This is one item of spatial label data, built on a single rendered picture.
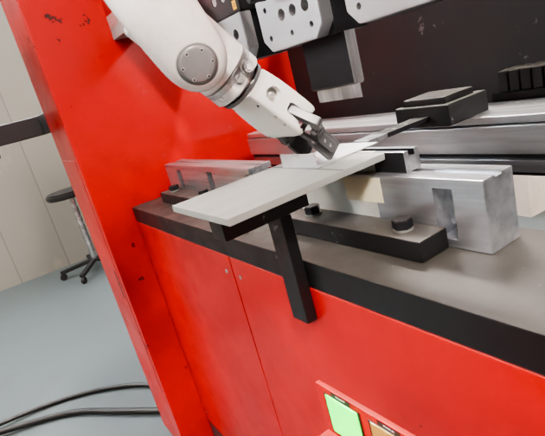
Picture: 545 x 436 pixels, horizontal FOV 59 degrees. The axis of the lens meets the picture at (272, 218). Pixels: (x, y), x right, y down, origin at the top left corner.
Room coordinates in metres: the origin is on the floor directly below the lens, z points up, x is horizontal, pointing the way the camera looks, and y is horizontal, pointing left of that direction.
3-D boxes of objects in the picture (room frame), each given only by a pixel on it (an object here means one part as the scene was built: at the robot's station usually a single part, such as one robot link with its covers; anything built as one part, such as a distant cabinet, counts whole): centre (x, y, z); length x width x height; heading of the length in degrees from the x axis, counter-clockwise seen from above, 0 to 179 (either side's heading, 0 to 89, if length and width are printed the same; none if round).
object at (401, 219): (0.61, -0.17, 0.91); 0.03 x 0.03 x 0.02
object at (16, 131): (1.76, 0.73, 1.18); 0.40 x 0.24 x 0.07; 29
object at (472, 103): (0.85, -0.29, 1.01); 0.26 x 0.12 x 0.05; 119
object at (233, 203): (0.69, -0.02, 1.00); 0.26 x 0.18 x 0.01; 119
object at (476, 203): (0.71, -0.18, 0.92); 0.39 x 0.06 x 0.10; 29
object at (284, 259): (0.67, 0.01, 0.88); 0.14 x 0.04 x 0.22; 119
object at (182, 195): (1.26, 0.20, 0.89); 0.30 x 0.05 x 0.03; 29
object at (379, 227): (0.70, -0.12, 0.89); 0.30 x 0.05 x 0.03; 29
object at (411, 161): (0.74, -0.16, 0.99); 0.20 x 0.03 x 0.03; 29
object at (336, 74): (0.76, -0.15, 1.13); 0.10 x 0.02 x 0.10; 29
